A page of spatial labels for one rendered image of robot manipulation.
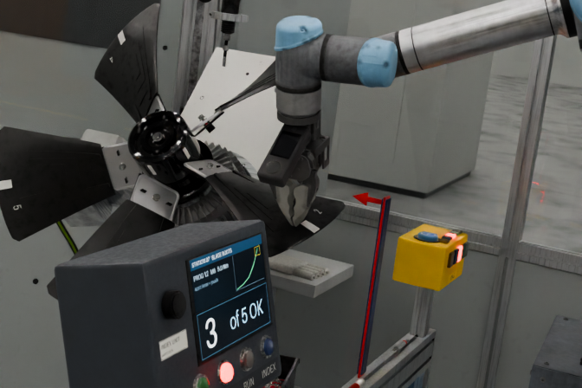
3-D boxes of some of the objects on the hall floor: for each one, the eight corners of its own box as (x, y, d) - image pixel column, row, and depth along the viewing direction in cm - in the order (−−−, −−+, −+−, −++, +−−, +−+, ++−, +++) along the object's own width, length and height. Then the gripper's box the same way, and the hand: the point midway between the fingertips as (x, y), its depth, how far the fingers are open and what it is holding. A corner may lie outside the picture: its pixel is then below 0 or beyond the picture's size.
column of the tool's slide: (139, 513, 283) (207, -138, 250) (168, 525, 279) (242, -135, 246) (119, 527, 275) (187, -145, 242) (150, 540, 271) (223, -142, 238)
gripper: (335, 104, 166) (333, 215, 176) (287, 95, 170) (287, 204, 179) (313, 122, 160) (313, 236, 169) (264, 113, 163) (266, 225, 173)
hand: (293, 221), depth 171 cm, fingers closed
